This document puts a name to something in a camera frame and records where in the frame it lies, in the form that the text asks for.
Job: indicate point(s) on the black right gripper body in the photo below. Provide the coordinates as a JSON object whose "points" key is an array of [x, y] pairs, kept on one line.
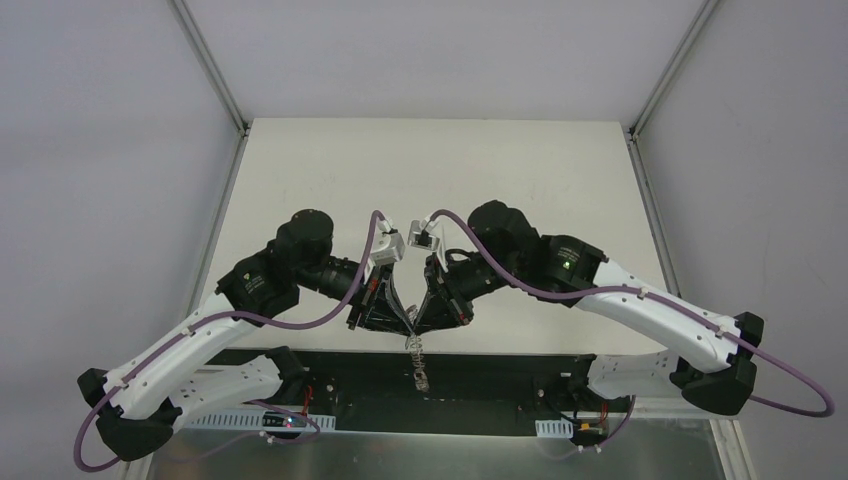
{"points": [[449, 292]]}

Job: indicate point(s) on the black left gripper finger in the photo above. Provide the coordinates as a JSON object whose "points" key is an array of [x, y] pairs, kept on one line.
{"points": [[391, 313], [365, 315]]}

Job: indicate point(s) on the white slotted cable duct right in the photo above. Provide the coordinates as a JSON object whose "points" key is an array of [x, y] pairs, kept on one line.
{"points": [[556, 429]]}

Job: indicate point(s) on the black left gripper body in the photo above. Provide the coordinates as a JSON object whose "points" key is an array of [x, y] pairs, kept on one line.
{"points": [[365, 296]]}

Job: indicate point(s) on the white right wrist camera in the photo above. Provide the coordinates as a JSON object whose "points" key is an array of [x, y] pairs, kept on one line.
{"points": [[428, 234]]}

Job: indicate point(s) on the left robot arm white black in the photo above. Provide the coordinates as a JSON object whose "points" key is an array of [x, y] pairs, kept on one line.
{"points": [[294, 283]]}

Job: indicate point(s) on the white slotted cable duct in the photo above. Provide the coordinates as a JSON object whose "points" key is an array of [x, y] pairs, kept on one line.
{"points": [[556, 429], [261, 419]]}

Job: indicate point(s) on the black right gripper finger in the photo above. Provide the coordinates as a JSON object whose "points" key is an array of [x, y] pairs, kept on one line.
{"points": [[430, 314], [444, 314]]}

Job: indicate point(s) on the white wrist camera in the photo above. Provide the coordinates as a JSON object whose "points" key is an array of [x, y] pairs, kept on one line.
{"points": [[389, 245], [428, 234]]}

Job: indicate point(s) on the white slotted cable duct left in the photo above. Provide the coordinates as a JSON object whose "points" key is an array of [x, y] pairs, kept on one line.
{"points": [[261, 419]]}

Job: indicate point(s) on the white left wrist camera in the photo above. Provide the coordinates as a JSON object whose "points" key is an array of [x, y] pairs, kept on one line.
{"points": [[389, 245]]}

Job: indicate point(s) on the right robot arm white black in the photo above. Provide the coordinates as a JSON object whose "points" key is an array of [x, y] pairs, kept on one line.
{"points": [[706, 359]]}

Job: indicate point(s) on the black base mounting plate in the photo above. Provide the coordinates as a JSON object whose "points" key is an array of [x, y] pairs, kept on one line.
{"points": [[469, 394]]}

